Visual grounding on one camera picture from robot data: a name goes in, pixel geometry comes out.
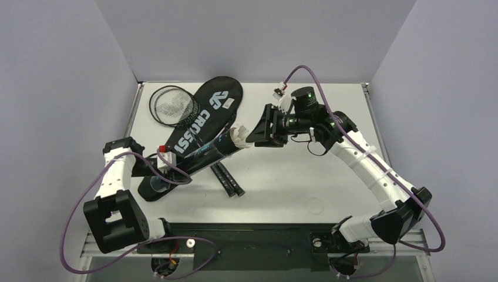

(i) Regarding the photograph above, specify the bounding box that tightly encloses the white shuttlecock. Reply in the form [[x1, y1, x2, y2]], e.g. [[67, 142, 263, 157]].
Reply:
[[229, 126, 254, 149]]

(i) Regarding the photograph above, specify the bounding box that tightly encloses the black shuttlecock tube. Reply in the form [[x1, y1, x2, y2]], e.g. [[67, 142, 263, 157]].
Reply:
[[138, 130, 241, 201]]

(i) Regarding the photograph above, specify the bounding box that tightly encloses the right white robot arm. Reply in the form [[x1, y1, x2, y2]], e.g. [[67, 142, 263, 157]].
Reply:
[[246, 86, 432, 252]]

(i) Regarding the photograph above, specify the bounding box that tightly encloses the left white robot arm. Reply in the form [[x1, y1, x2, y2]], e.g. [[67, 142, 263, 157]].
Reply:
[[83, 137, 175, 254]]

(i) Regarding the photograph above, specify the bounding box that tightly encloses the black badminton racket lower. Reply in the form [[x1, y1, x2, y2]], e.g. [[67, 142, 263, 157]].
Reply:
[[152, 87, 246, 197]]

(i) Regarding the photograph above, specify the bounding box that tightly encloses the black badminton racket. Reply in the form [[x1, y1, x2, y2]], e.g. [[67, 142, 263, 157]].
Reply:
[[148, 85, 238, 199], [152, 87, 246, 197]]

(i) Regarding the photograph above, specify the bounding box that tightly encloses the black badminton racket upper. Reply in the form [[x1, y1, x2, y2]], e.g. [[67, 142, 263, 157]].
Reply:
[[148, 85, 238, 199]]

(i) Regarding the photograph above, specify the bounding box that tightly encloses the black Crossway racket bag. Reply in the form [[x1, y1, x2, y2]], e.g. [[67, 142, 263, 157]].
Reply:
[[138, 85, 241, 202]]

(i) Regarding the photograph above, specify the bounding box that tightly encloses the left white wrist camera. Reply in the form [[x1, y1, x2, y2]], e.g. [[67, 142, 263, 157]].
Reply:
[[156, 145, 176, 173]]

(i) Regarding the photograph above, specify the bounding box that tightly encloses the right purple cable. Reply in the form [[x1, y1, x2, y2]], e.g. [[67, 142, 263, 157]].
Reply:
[[282, 64, 447, 280]]

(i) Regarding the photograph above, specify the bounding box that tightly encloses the purple cable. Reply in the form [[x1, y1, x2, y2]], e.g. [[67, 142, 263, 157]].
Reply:
[[59, 149, 217, 280], [282, 64, 447, 280]]

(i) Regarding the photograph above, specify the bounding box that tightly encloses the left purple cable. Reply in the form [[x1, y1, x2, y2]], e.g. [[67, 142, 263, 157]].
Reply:
[[59, 149, 217, 280]]

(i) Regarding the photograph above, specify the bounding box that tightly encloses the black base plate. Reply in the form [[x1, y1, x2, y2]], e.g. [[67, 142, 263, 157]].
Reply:
[[138, 223, 370, 271]]

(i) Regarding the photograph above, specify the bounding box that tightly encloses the aluminium frame rail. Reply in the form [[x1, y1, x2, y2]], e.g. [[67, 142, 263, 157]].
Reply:
[[79, 229, 430, 259]]

